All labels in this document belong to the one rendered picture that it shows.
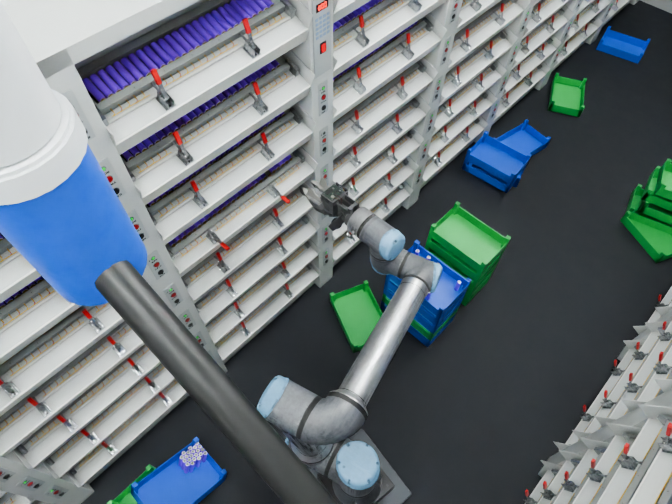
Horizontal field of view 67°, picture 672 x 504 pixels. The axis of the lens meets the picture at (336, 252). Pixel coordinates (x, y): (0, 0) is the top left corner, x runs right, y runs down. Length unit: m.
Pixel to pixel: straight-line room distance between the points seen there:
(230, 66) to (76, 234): 1.10
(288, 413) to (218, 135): 0.76
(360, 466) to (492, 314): 1.13
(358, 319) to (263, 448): 2.19
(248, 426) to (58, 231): 0.16
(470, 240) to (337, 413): 1.35
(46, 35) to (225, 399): 0.92
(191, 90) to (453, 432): 1.75
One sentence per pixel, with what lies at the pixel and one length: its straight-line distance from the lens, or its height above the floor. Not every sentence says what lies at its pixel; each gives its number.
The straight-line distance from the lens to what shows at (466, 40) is 2.43.
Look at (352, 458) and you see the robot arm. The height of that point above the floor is 0.44.
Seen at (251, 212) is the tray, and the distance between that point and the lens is 1.75.
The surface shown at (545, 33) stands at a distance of 3.38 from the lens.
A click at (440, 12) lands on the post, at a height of 1.17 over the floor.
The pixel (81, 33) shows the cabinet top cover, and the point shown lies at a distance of 1.13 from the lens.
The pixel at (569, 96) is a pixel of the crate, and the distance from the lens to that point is 3.86.
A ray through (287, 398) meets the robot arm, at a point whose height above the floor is 1.00.
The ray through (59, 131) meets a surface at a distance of 0.27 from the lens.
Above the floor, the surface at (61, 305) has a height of 1.08.
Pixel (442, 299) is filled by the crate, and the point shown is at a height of 0.32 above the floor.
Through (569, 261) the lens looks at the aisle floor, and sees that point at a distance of 2.95.
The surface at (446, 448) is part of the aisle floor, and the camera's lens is 2.37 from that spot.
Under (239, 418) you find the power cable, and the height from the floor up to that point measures 1.95.
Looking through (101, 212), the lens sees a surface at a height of 2.05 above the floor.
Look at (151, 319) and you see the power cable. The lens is 0.33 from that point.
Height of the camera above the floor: 2.27
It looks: 57 degrees down
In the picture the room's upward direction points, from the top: 1 degrees clockwise
